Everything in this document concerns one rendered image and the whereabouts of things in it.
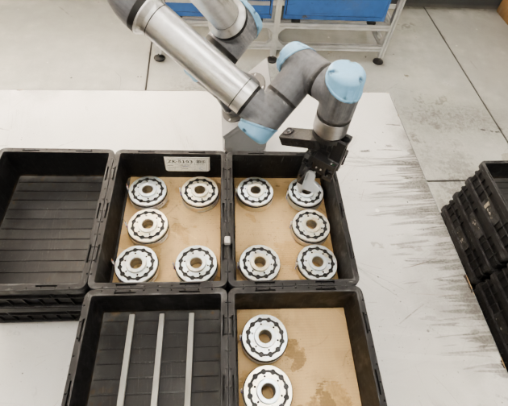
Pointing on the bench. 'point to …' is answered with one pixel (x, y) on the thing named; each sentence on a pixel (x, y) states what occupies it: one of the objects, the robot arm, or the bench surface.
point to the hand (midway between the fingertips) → (304, 181)
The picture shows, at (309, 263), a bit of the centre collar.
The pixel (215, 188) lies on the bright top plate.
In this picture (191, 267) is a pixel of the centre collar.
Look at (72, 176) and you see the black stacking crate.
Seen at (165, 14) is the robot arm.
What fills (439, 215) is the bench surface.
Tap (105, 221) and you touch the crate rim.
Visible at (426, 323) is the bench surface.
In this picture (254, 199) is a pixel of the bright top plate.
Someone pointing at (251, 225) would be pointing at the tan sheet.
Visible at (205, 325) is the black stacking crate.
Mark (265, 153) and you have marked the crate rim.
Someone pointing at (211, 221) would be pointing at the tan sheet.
